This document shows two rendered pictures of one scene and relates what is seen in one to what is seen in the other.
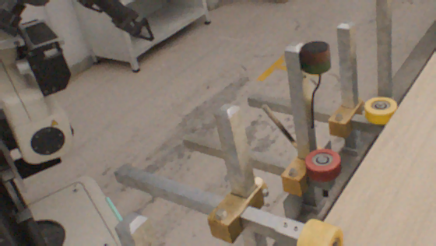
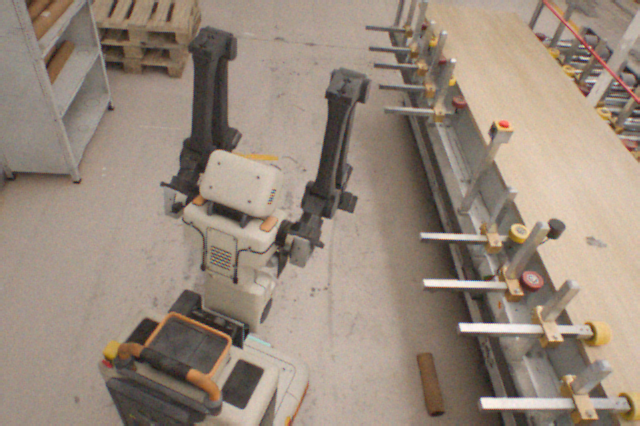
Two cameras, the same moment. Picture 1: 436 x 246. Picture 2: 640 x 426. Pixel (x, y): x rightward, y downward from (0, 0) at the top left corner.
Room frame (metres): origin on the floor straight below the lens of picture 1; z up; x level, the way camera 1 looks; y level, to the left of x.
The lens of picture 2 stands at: (0.63, 1.35, 2.26)
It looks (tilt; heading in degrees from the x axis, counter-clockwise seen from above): 45 degrees down; 315
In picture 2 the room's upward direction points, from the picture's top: 10 degrees clockwise
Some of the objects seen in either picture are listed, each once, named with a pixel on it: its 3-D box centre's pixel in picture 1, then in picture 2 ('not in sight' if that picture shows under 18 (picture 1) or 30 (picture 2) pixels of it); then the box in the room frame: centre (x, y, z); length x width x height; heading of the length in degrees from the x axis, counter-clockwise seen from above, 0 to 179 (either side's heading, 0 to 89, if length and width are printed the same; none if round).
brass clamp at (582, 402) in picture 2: not in sight; (576, 399); (0.53, 0.24, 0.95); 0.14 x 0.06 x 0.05; 144
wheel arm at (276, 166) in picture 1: (254, 159); (477, 287); (1.00, 0.07, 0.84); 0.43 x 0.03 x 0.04; 54
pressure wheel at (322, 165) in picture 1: (324, 177); (526, 286); (0.89, -0.09, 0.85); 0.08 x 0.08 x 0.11
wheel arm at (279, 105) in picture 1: (314, 113); (469, 240); (1.18, -0.11, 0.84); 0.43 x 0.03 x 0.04; 54
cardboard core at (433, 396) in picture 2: not in sight; (430, 383); (0.96, 0.04, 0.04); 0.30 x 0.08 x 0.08; 144
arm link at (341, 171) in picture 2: not in sight; (341, 137); (1.46, 0.49, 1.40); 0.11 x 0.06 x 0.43; 30
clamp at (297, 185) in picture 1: (305, 169); (510, 284); (0.93, -0.05, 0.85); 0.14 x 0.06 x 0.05; 144
